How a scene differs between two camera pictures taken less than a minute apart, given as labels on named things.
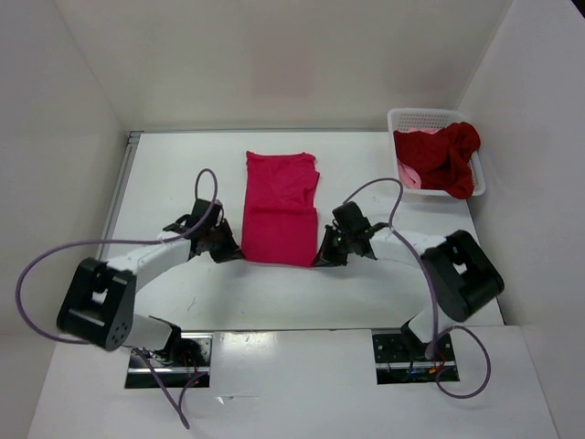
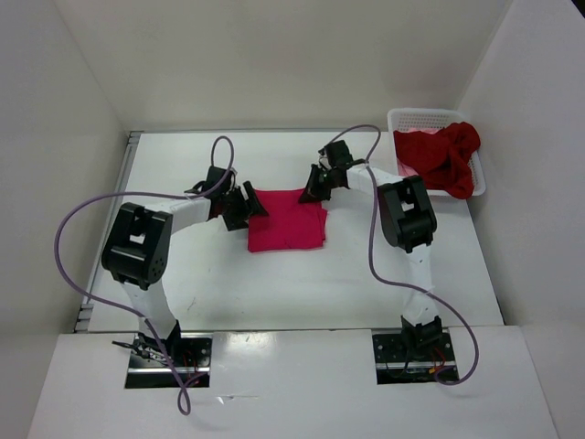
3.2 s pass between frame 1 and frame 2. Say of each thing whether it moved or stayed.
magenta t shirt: moved
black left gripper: moved
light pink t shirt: stayed
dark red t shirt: stayed
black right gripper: moved
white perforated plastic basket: stayed
